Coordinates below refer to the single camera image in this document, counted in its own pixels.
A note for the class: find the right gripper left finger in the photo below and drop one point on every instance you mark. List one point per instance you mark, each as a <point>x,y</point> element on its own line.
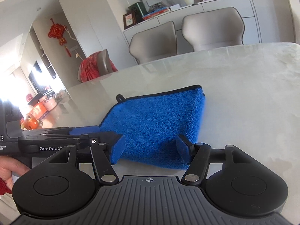
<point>102,157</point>

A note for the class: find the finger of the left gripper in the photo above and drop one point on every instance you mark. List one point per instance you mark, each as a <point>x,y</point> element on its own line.
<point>49,142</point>
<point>71,130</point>

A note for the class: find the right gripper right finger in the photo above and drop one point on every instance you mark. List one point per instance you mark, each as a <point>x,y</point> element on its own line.
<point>196,156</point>

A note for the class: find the grey and blue microfibre towel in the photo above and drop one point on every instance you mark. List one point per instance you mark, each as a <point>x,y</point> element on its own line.
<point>151,124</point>

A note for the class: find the person's left hand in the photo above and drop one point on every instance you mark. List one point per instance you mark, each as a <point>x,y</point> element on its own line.
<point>9,166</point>

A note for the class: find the pink container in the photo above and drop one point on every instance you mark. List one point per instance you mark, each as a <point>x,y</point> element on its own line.
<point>48,102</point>

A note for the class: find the chair with red cloth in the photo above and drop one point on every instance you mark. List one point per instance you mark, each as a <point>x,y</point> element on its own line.
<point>96,65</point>

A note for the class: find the red Chinese knot ornament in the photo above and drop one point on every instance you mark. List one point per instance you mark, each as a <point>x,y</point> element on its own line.
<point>57,31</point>

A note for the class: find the beige dining chair left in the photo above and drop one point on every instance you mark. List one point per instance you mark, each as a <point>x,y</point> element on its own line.
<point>155,43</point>

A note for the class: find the beige dining chair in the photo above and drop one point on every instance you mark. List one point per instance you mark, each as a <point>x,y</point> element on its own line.
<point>155,43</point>
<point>213,29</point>

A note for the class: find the framed flower picture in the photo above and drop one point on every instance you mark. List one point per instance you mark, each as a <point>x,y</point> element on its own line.
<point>129,20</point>

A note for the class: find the beige dining chair right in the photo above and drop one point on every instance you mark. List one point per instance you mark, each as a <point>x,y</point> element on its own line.
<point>213,29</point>

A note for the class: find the stack of books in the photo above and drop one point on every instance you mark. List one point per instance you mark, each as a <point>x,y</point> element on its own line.
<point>156,13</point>

